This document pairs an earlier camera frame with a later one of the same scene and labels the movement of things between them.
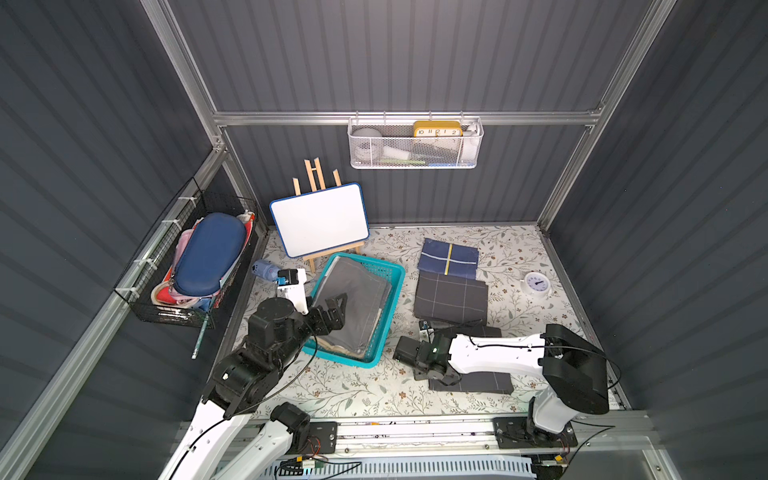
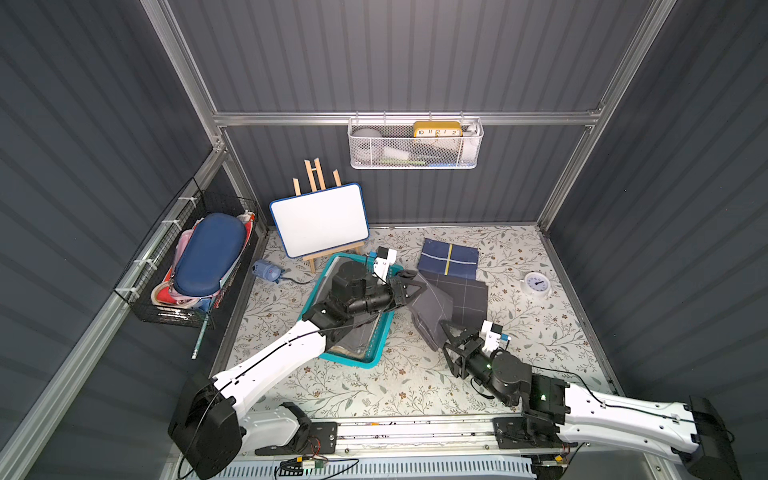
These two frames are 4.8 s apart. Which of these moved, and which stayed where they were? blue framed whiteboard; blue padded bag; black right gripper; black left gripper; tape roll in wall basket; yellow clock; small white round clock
Moved: black right gripper; black left gripper
Stayed: yellow clock; blue padded bag; small white round clock; blue framed whiteboard; tape roll in wall basket
